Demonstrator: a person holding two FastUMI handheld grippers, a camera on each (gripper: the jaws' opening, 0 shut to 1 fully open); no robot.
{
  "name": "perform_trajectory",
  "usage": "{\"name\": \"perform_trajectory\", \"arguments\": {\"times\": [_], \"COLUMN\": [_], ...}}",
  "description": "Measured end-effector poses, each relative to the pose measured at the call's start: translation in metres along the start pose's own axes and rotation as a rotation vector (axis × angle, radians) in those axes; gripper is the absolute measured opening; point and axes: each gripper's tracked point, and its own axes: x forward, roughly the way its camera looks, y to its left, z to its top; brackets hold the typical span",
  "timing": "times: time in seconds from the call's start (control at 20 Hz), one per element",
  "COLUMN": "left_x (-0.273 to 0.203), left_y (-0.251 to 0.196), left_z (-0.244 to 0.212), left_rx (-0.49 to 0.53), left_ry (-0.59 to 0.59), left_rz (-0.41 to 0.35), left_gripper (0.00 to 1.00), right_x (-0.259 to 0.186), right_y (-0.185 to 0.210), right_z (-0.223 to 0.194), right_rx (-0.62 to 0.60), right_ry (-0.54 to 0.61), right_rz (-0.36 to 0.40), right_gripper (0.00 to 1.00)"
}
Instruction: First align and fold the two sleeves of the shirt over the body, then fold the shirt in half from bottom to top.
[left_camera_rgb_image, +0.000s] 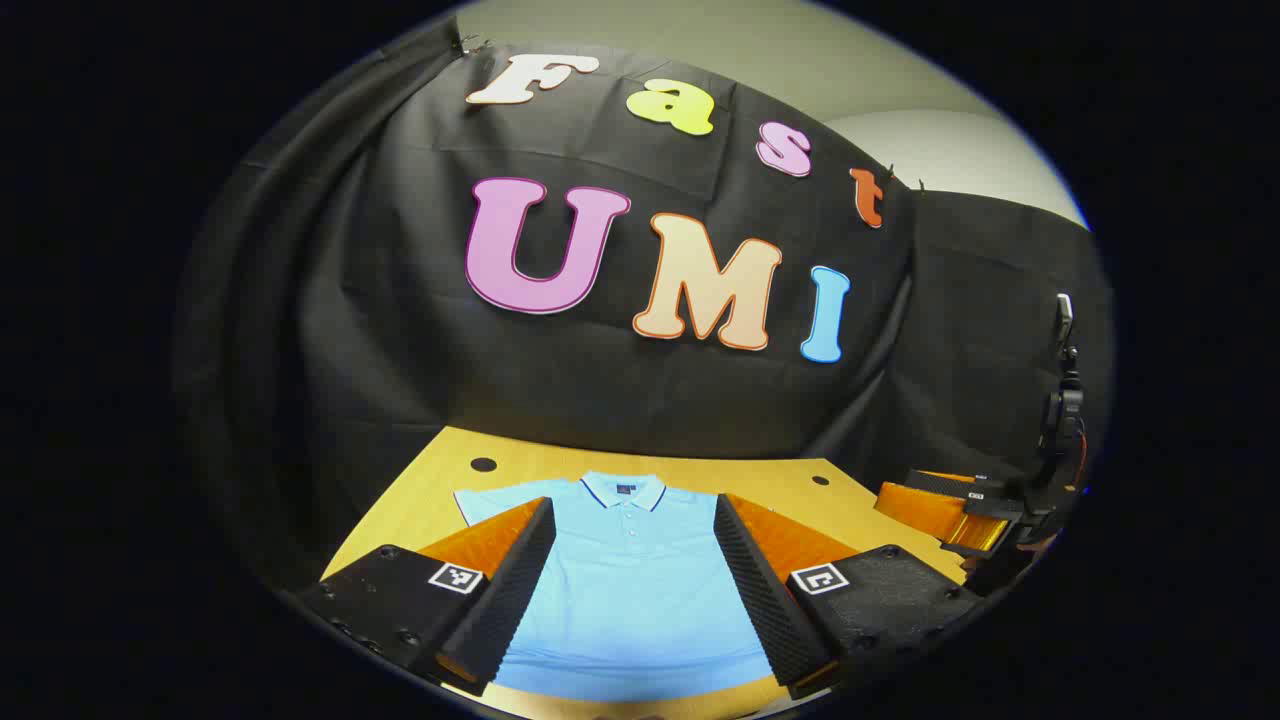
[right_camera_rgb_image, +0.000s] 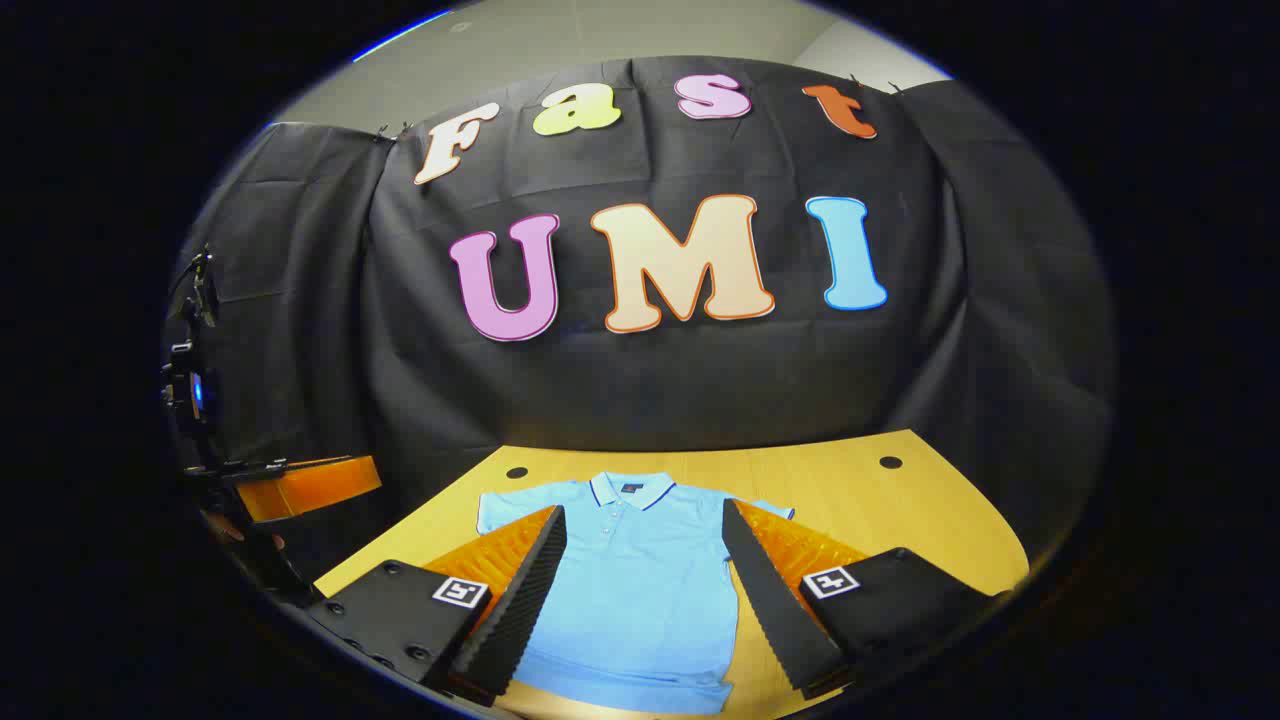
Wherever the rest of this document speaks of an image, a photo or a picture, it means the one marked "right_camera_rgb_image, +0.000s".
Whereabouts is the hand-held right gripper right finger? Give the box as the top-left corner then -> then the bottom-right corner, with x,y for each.
722,498 -> 1013,699

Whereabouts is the black backdrop cloth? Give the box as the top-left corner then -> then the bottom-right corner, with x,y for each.
165,55 -> 1116,601

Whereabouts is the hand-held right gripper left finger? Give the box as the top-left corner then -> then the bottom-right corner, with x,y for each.
305,505 -> 568,706

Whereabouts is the light blue T-shirt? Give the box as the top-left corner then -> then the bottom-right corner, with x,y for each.
476,472 -> 796,716

